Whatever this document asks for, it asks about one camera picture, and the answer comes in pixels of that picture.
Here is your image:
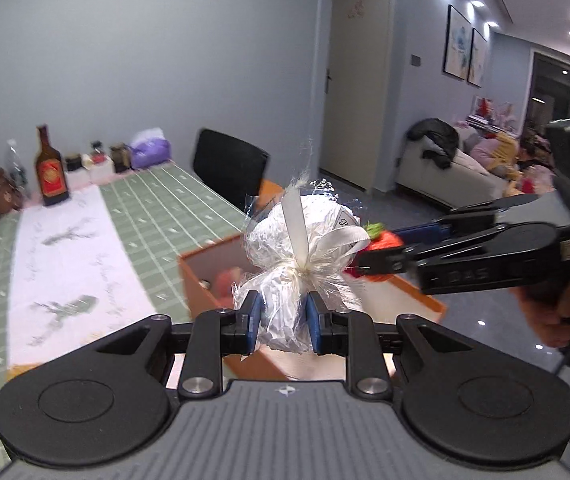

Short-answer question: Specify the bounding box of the orange cardboard box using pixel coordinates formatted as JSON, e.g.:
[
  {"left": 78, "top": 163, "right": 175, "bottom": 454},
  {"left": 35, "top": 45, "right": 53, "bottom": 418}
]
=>
[{"left": 177, "top": 177, "right": 448, "bottom": 382}]

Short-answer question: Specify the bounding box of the sliding glass door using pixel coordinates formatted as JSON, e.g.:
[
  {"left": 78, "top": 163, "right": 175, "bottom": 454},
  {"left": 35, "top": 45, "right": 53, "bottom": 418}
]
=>
[{"left": 527, "top": 50, "right": 570, "bottom": 137}]

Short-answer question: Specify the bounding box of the clear plastic water bottle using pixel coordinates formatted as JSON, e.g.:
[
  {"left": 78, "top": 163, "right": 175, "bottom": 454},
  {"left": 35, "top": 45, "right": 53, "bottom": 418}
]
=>
[{"left": 5, "top": 140, "right": 29, "bottom": 197}]

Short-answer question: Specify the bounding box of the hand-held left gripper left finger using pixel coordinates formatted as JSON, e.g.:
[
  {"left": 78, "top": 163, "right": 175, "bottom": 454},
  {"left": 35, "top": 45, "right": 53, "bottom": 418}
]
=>
[{"left": 92, "top": 290, "right": 266, "bottom": 398}]

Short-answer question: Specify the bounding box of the yellow plush toy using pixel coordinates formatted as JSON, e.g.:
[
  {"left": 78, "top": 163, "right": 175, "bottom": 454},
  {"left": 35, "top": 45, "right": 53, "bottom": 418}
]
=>
[{"left": 485, "top": 132, "right": 522, "bottom": 182}]

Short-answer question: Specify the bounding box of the black jacket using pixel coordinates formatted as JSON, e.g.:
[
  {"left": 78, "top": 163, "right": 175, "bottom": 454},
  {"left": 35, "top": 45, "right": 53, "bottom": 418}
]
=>
[{"left": 407, "top": 117, "right": 460, "bottom": 170}]

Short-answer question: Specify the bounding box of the dark glass jar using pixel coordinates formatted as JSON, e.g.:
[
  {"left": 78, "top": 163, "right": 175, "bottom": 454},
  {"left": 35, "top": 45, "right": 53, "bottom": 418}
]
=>
[{"left": 110, "top": 144, "right": 131, "bottom": 173}]

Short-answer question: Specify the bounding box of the white printed table runner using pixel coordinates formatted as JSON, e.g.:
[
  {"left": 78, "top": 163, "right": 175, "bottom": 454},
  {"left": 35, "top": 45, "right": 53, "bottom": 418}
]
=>
[{"left": 8, "top": 182, "right": 160, "bottom": 377}]

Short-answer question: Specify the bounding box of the black chair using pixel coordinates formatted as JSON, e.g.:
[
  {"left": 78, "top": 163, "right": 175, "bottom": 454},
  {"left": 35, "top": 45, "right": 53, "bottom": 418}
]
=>
[{"left": 192, "top": 129, "right": 271, "bottom": 214}]

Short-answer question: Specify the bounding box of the crocheted orange strawberry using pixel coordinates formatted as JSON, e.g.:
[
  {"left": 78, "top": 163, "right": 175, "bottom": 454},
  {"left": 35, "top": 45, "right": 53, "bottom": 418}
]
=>
[{"left": 347, "top": 222, "right": 406, "bottom": 281}]

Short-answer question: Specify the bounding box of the framed wall picture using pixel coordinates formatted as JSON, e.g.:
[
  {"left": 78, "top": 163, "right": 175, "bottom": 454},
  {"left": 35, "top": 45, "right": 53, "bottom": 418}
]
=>
[
  {"left": 467, "top": 27, "right": 490, "bottom": 88},
  {"left": 442, "top": 4, "right": 474, "bottom": 82}
]

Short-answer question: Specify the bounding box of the person's right hand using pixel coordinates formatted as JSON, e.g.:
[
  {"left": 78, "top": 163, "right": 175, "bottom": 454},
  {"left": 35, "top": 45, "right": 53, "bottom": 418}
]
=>
[{"left": 522, "top": 260, "right": 570, "bottom": 350}]

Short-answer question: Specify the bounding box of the green checked tablecloth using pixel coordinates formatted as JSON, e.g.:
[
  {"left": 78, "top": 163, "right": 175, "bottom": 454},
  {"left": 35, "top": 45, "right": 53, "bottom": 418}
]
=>
[{"left": 0, "top": 160, "right": 267, "bottom": 466}]

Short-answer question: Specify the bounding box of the purple tissue pack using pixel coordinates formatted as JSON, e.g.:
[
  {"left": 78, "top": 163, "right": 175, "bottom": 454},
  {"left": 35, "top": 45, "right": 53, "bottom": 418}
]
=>
[{"left": 129, "top": 127, "right": 172, "bottom": 170}]

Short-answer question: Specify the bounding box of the brown liquor bottle red label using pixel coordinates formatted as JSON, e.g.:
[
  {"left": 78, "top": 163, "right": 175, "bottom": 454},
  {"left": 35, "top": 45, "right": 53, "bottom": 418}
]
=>
[{"left": 34, "top": 125, "right": 70, "bottom": 207}]

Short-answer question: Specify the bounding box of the white ribbon-tied ball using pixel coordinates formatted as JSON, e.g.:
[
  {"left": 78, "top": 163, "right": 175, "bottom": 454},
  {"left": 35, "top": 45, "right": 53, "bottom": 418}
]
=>
[{"left": 232, "top": 135, "right": 372, "bottom": 356}]

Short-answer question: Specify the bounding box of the beige door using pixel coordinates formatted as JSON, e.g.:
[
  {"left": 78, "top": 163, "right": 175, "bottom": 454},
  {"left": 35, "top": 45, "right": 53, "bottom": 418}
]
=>
[{"left": 317, "top": 0, "right": 398, "bottom": 193}]

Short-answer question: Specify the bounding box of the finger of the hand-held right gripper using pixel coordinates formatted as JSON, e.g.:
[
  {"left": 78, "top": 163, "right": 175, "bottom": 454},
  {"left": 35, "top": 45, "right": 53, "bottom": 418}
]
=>
[
  {"left": 352, "top": 242, "right": 446, "bottom": 277},
  {"left": 395, "top": 195, "right": 553, "bottom": 242}
]

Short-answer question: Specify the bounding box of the light grey sofa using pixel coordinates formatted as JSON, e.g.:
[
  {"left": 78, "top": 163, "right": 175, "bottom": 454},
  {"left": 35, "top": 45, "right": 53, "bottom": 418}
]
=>
[{"left": 396, "top": 125, "right": 518, "bottom": 211}]

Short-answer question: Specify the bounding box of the brown bear-shaped bottle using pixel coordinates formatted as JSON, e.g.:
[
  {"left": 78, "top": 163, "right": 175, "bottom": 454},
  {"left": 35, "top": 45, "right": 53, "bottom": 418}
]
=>
[{"left": 0, "top": 162, "right": 25, "bottom": 223}]

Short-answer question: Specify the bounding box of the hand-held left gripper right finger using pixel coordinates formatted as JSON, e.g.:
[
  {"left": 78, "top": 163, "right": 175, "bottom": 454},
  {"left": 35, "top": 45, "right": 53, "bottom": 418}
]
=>
[{"left": 305, "top": 291, "right": 473, "bottom": 398}]

